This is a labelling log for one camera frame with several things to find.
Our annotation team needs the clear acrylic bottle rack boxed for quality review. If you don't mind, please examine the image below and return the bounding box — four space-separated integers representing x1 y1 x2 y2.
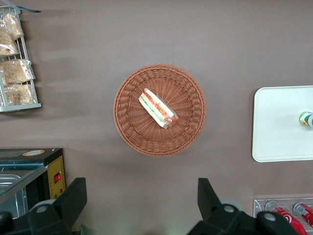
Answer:
253 197 313 235

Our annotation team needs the steel oven pan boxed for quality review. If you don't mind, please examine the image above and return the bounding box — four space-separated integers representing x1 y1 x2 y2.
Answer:
0 172 29 220

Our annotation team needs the round brown wicker basket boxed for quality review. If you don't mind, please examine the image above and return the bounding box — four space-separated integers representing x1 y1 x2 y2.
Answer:
112 63 207 157

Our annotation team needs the blue tape strip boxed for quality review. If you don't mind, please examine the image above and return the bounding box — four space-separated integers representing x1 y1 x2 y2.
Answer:
19 7 42 14

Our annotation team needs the clear bag of crackers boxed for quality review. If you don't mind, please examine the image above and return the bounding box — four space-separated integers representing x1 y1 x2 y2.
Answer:
1 12 25 41
0 31 21 57
3 83 38 106
0 58 36 85

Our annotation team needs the tray of wrapped snacks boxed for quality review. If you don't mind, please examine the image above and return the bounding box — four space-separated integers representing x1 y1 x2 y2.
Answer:
0 6 43 114

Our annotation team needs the red cola bottle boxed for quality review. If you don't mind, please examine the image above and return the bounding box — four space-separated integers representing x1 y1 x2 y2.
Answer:
292 202 313 223
265 200 304 235

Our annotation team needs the black food warmer oven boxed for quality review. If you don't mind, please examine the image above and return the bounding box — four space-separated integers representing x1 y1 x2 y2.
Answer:
0 147 67 221

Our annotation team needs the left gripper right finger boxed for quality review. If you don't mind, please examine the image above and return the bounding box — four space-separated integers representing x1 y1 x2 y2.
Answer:
186 177 255 235

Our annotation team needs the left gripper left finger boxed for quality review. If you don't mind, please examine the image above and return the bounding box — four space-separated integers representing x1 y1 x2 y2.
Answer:
26 177 88 235

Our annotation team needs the wrapped sandwich wedge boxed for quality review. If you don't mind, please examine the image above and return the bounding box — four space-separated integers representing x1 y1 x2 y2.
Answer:
138 88 179 130

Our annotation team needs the beige plastic tray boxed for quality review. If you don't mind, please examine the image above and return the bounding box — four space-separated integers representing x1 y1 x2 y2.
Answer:
251 85 313 163

